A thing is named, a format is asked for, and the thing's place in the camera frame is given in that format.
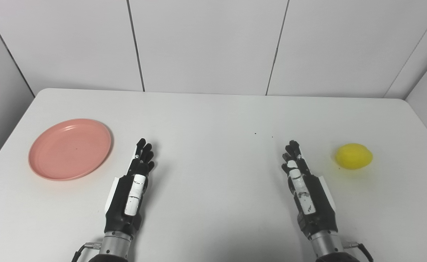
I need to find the pink round plate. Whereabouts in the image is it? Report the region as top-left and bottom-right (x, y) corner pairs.
(28, 118), (113, 182)

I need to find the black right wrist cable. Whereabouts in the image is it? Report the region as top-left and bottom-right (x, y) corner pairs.
(342, 242), (374, 262)

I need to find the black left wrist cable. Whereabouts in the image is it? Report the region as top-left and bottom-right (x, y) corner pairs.
(71, 242), (101, 262)

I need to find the yellow lemon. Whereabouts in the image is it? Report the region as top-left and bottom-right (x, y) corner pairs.
(335, 143), (374, 170)

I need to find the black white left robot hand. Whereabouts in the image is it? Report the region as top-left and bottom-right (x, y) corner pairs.
(104, 138), (155, 237)

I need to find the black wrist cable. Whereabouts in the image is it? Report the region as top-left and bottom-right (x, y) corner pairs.
(71, 242), (101, 262)
(342, 242), (374, 262)

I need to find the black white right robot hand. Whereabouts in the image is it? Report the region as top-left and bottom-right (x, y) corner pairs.
(281, 140), (339, 239)

